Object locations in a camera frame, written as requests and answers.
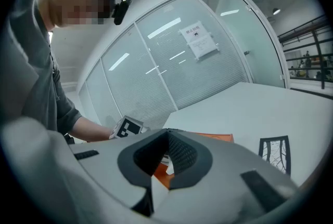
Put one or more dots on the black head-worn camera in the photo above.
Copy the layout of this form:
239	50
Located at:
121	11

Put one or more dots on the grey rectangular table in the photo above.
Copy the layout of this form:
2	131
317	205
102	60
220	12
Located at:
247	113

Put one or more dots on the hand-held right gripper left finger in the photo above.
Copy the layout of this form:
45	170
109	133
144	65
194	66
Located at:
109	163

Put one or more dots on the orange box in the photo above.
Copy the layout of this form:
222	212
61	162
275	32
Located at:
162	174

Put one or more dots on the round ceiling lamp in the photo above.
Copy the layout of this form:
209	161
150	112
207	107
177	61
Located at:
276	11

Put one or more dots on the person's left forearm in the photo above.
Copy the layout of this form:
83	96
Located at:
91	132

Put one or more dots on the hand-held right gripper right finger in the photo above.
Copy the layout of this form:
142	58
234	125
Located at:
221	191

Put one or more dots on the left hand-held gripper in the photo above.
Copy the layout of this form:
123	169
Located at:
127	128

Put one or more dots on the black metal railing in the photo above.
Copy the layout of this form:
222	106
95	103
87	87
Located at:
316	43

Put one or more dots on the black framed square coaster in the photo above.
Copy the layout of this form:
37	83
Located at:
275	139

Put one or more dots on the white paper notice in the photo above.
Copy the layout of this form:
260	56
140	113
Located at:
199	39

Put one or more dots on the person's grey sweatshirt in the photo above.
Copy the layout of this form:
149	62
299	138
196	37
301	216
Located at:
31	67

